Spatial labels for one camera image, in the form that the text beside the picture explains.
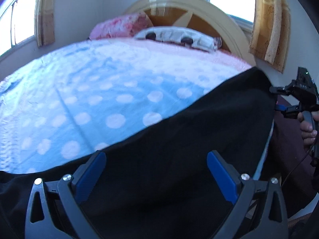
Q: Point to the cream wooden headboard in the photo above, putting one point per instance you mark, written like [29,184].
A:
[198,15]

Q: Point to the right yellow curtain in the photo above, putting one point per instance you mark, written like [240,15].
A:
[44,25]

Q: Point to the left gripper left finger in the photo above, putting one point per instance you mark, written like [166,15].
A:
[71,190]

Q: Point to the headboard window curtain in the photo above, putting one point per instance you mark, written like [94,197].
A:
[271,32]

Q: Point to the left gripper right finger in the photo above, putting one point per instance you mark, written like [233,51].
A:
[258,208]

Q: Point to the black pants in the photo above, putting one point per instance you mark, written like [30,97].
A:
[156,183]

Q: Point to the white patterned pillow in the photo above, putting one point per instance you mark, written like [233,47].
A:
[181,36]

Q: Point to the blue pink bed sheet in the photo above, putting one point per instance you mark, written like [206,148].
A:
[90,95]

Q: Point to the right hand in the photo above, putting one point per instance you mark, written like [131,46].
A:
[308,134]

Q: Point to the side window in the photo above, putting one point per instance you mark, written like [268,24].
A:
[17,24]

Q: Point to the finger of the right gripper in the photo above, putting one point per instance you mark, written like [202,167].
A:
[287,109]

